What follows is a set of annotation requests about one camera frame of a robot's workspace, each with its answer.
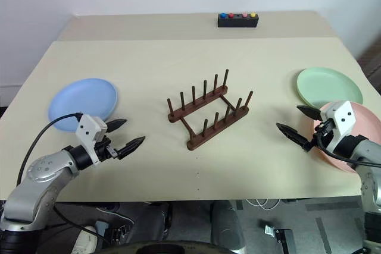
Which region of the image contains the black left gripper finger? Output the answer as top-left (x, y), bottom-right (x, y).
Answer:
top-left (106, 118), bottom-right (129, 133)
top-left (117, 136), bottom-right (146, 160)

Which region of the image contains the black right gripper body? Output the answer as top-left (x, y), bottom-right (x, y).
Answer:
top-left (300, 117), bottom-right (336, 153)

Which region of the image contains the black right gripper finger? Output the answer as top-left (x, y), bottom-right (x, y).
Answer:
top-left (276, 122), bottom-right (310, 148)
top-left (296, 105), bottom-right (323, 121)

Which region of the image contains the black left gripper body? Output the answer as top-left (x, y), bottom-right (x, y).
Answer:
top-left (95, 136), bottom-right (123, 162)

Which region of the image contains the green plate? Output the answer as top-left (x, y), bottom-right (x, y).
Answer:
top-left (296, 67), bottom-right (364, 109)

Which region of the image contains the red plate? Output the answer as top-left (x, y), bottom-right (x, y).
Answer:
top-left (311, 101), bottom-right (381, 174)

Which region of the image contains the blue plate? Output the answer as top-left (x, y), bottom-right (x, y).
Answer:
top-left (48, 78), bottom-right (120, 133)

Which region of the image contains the dark wooden dish rack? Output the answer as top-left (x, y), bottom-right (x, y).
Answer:
top-left (167, 68), bottom-right (254, 152)

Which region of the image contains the dark rounded shape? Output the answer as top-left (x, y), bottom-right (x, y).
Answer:
top-left (210, 200), bottom-right (245, 250)
top-left (124, 202), bottom-right (174, 244)

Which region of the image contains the white power strip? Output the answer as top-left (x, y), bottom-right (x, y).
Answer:
top-left (69, 225), bottom-right (99, 254)

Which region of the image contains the dark curved rim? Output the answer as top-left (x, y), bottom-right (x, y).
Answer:
top-left (99, 239), bottom-right (249, 254)

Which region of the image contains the black button box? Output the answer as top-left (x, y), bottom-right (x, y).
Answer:
top-left (217, 12), bottom-right (260, 30)

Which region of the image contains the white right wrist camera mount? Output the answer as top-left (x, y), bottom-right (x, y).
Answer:
top-left (319, 100), bottom-right (357, 155)

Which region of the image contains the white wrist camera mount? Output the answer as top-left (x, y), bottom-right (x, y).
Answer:
top-left (75, 114), bottom-right (108, 166)
top-left (319, 100), bottom-right (357, 155)

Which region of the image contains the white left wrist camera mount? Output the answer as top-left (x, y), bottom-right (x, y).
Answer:
top-left (75, 114), bottom-right (108, 166)

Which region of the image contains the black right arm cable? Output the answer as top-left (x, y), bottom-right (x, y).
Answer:
top-left (314, 131), bottom-right (381, 168)

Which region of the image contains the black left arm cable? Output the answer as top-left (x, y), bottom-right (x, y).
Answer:
top-left (17, 112), bottom-right (85, 184)

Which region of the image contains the thin white floor cable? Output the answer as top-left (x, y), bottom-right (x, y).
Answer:
top-left (245, 198), bottom-right (283, 211)

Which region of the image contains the thin black cable under arm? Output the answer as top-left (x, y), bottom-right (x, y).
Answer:
top-left (52, 205), bottom-right (115, 248)

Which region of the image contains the black metal floor bracket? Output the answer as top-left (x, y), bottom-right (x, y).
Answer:
top-left (264, 220), bottom-right (295, 254)

